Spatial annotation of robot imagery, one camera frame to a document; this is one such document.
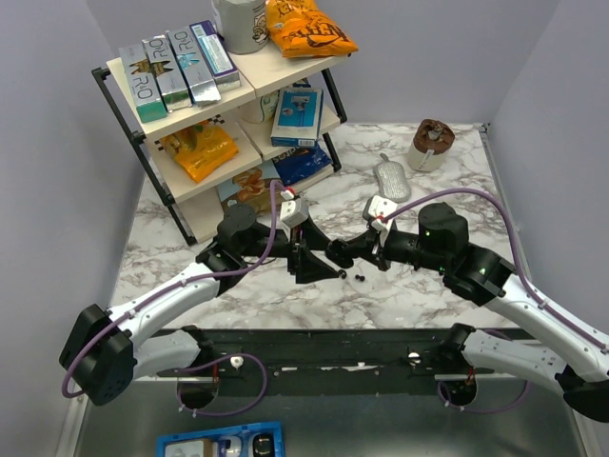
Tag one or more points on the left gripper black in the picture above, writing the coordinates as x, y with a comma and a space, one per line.
301, 262

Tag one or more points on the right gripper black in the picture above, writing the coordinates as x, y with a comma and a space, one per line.
369, 246

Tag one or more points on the black earbud charging case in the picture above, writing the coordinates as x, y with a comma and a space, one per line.
336, 252

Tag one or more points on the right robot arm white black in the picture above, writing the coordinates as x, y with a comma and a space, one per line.
572, 356

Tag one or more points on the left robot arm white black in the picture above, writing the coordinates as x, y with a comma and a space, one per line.
108, 349

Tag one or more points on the silver glitter pouch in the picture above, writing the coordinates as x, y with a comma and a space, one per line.
392, 180

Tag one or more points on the brown blue snack bag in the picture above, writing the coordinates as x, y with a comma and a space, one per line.
250, 187

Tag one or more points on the dark blue chips bag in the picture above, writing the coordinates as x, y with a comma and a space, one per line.
295, 165

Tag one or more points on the brown white cup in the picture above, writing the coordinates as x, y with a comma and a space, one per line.
430, 145

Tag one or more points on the blue razor box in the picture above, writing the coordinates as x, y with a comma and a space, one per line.
297, 118

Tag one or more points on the white cup on shelf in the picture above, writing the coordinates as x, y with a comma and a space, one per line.
260, 110

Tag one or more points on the black and cream shelf rack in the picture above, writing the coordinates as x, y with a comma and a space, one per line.
195, 207

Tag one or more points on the orange snack bag middle shelf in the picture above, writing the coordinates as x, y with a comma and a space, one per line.
200, 149

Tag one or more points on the blue plastic tray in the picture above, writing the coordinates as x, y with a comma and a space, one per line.
258, 439

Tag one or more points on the purple white box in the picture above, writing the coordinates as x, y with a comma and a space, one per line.
224, 73

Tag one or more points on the teal silver toothpaste box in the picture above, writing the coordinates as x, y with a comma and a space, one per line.
143, 88

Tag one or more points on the silver blue toothpaste box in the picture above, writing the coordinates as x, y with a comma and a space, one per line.
200, 82

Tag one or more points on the orange chips bag top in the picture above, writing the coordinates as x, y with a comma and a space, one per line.
300, 29

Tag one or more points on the silver toothpaste box middle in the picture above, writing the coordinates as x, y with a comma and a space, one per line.
169, 78

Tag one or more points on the grey white mug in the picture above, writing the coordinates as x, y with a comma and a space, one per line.
242, 24

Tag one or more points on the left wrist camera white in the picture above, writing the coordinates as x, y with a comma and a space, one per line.
294, 210

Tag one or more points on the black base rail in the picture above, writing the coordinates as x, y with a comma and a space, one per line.
301, 362

